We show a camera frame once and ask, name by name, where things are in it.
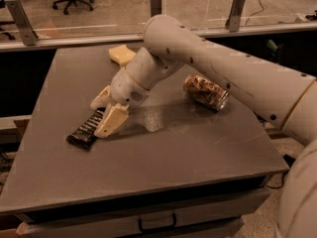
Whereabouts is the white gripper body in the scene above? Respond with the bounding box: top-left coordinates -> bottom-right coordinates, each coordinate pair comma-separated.
110,68 -> 150,107

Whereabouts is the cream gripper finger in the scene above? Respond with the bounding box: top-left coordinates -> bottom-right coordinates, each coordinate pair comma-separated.
93,103 -> 130,138
90,85 -> 116,110

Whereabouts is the black rxbar chocolate bar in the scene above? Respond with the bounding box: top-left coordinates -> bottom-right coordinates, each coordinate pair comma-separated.
66,108 -> 105,151

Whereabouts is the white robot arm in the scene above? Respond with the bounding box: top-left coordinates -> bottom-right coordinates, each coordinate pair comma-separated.
91,15 -> 317,238

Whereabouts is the yellow sponge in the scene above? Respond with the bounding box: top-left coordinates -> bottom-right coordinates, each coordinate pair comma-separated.
109,45 -> 136,67

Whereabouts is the crushed golden soda can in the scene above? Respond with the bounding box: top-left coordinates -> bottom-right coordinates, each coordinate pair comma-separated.
183,74 -> 229,111

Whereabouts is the glass barrier panel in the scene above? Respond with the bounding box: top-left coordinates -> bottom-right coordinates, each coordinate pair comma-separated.
0,0 -> 317,43

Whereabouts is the middle metal glass bracket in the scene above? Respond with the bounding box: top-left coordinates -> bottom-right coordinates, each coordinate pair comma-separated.
151,0 -> 161,17

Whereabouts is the metal glass bracket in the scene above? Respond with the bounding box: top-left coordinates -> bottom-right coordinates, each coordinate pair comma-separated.
225,0 -> 246,32
151,0 -> 161,17
5,0 -> 38,46

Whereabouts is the left metal glass bracket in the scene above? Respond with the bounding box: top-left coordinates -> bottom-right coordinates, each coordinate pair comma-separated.
5,0 -> 38,46

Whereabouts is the black drawer handle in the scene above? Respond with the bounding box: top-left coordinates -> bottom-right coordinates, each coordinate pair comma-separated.
138,213 -> 177,233

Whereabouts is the right metal glass bracket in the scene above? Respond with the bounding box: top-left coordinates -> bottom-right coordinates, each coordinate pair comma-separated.
225,0 -> 246,32

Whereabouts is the black floor cable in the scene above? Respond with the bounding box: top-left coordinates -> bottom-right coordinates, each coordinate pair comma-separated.
265,154 -> 298,190

